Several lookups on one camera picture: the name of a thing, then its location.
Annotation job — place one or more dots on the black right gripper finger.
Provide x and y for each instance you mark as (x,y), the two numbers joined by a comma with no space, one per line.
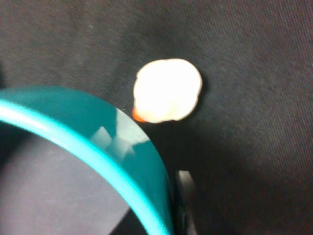
(184,190)

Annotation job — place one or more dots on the teal saucepan with handle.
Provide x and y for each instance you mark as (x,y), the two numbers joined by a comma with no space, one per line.
(72,164)

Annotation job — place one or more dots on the black table cloth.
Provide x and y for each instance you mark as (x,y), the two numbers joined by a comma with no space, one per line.
(249,143)

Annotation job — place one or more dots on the cream white small toy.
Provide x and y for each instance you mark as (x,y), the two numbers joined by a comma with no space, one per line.
(166,90)

